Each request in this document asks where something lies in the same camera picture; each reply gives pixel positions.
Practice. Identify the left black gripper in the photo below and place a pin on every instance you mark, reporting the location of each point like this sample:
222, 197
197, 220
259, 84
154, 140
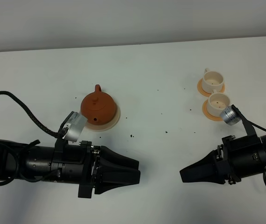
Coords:
74, 164

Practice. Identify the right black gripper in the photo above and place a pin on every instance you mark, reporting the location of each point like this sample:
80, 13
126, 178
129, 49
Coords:
235, 159

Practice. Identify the brown clay teapot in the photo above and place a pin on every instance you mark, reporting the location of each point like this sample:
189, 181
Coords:
98, 107

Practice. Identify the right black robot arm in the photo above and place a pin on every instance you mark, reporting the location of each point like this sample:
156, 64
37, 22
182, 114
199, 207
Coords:
233, 160

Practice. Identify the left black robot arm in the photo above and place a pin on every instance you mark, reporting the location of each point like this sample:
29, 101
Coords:
96, 169

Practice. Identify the cream teapot saucer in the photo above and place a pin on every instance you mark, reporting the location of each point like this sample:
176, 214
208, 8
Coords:
107, 126

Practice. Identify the near orange coaster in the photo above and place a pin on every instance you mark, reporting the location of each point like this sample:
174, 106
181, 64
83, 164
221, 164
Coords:
208, 115

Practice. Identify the orange coaster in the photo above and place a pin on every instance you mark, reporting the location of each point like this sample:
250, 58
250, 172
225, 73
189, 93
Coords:
200, 89
208, 115

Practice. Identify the near white teacup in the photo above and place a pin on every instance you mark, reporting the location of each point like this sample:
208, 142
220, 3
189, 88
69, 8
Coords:
218, 96

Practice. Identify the white teacup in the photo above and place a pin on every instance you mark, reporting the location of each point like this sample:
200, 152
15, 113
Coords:
212, 81
218, 96

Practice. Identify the far orange coaster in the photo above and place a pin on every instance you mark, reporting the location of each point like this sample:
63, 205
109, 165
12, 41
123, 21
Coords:
200, 89

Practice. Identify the far white teacup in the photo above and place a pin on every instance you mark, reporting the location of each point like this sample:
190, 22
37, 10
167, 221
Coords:
212, 81

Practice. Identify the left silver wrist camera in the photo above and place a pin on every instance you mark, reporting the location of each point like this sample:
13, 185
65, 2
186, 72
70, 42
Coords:
72, 126

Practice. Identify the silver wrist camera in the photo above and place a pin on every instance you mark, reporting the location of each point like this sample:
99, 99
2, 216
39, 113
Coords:
72, 126
229, 115

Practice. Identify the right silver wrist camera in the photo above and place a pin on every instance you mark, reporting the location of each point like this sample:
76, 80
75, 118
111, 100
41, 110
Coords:
229, 115

